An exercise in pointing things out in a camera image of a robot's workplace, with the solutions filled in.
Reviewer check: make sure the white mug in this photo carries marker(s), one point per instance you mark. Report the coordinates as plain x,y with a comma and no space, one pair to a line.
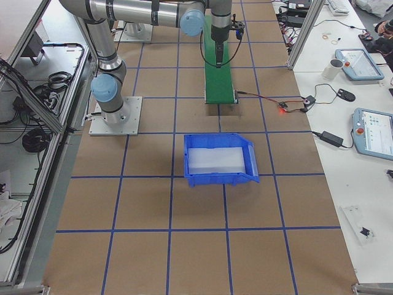
332,69

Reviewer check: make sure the teach pendant tablet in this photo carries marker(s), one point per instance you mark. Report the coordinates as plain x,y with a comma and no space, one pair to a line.
359,65
373,133

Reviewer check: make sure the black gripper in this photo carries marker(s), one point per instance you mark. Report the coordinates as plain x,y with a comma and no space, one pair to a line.
218,35

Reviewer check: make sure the black computer mouse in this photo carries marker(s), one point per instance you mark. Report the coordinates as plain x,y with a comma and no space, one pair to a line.
346,95

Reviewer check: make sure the black power adapter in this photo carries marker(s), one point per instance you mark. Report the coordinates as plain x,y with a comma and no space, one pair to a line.
331,139

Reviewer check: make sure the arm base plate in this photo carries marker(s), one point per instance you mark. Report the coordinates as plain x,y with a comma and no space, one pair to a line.
133,32
123,122

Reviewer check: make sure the small red-lit circuit board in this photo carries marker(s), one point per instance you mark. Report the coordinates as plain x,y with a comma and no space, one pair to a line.
283,106

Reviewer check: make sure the green conveyor belt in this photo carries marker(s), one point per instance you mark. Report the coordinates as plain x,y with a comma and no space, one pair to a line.
218,81

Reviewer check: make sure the blue plastic bin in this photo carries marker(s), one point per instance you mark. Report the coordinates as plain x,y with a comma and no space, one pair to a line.
219,158

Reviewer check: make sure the aluminium frame post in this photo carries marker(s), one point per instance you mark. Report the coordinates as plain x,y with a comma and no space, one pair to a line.
311,17

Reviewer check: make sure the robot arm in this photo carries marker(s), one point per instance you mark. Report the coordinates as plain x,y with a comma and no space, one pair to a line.
108,23

